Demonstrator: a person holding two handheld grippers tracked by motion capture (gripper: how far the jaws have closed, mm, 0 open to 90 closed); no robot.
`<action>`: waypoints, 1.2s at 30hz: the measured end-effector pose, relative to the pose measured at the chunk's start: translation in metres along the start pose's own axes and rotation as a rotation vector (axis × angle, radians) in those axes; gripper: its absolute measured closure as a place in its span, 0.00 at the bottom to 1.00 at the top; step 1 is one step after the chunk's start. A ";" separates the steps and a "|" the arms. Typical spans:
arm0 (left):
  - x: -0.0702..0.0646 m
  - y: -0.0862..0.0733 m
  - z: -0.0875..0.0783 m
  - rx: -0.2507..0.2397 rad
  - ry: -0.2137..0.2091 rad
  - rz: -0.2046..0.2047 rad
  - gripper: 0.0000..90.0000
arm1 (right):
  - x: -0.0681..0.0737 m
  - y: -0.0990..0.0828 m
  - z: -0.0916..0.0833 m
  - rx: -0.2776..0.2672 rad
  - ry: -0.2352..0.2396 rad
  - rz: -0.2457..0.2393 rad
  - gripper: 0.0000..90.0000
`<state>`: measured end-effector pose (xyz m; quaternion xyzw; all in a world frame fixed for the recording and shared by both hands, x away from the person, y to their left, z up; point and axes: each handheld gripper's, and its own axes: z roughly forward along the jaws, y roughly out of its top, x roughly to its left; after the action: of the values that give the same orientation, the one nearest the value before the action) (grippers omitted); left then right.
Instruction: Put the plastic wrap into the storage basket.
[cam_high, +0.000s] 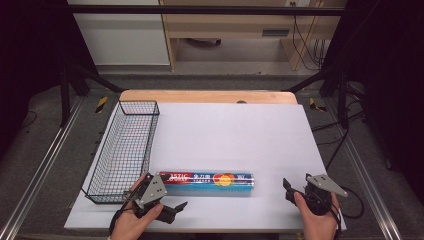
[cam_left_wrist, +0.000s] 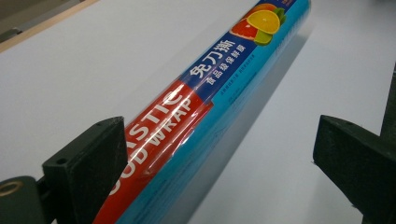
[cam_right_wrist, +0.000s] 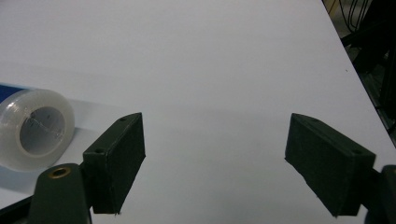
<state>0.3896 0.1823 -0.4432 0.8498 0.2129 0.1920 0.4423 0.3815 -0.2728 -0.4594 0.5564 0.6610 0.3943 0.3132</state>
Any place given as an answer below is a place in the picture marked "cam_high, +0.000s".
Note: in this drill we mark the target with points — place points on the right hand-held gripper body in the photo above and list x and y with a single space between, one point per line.
320 195

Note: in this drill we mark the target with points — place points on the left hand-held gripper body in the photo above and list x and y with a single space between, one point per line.
151 190

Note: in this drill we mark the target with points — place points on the blue cling wrap box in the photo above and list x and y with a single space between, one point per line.
206 182

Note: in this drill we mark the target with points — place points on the person's right hand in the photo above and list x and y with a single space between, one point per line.
316 224

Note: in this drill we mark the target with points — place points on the person's left hand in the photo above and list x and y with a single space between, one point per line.
128 225

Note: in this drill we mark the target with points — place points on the white table mat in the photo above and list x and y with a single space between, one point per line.
233 140

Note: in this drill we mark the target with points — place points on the yellow black tape strip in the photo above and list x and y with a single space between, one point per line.
101 104
315 105

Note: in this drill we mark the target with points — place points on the black curtain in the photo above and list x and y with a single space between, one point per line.
30 50
390 83

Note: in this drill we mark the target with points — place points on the white cabinet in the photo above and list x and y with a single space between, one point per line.
123 36

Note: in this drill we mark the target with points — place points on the black curved object under desk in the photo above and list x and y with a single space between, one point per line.
204 42

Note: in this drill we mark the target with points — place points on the light wooden desk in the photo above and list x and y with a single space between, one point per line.
233 25

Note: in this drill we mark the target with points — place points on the aluminium floor rail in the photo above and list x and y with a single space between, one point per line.
40 170
366 173

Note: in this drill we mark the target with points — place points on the black metal frame stand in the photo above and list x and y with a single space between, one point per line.
65 96
342 100

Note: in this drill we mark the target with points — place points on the black horizontal frame bar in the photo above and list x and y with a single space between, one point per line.
200 10

